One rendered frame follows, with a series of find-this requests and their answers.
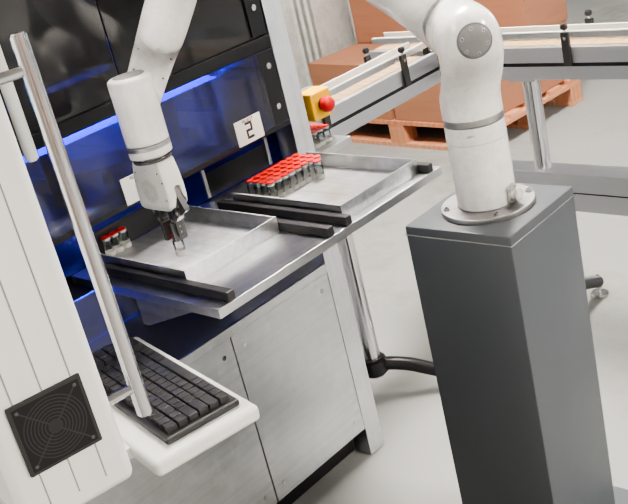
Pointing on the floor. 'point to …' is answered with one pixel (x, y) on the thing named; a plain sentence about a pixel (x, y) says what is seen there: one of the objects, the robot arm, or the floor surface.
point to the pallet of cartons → (333, 67)
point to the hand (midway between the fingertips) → (174, 229)
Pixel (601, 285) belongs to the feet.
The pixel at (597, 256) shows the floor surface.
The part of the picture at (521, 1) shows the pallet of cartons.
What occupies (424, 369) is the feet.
